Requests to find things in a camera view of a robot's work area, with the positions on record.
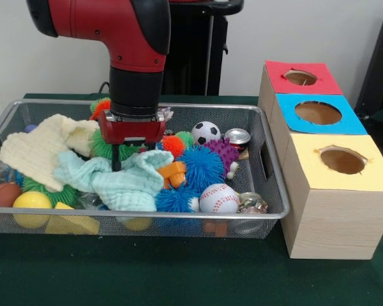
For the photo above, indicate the yellow ball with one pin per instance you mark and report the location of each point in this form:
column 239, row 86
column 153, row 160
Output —
column 32, row 201

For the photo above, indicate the shallow metal mesh bin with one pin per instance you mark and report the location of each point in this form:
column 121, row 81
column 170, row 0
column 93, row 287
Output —
column 274, row 191

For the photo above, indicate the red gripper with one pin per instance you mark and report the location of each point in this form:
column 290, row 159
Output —
column 131, row 130

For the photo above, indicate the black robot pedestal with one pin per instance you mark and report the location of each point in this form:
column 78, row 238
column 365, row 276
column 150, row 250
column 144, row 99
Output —
column 194, row 48

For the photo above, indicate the small soccer ball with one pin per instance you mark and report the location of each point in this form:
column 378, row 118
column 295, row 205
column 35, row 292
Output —
column 205, row 132

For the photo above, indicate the purple spiky toy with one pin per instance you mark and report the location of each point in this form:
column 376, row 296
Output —
column 221, row 151

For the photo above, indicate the blue fuzzy ball with eyes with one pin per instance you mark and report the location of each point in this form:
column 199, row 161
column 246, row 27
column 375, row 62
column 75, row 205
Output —
column 201, row 164

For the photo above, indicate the white baseball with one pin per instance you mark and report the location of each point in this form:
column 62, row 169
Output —
column 218, row 199

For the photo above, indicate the orange plastic toy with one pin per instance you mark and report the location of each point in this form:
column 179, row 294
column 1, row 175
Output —
column 174, row 173

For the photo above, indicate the wooden box with three holes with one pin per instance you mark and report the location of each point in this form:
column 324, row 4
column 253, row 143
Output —
column 338, row 223

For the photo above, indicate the mint green cloth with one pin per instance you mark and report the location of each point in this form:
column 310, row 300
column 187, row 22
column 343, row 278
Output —
column 121, row 185

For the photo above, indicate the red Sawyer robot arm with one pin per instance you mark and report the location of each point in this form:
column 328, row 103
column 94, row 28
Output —
column 115, row 32

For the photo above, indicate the cream cloth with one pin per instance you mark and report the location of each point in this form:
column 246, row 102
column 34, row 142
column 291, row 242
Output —
column 32, row 153

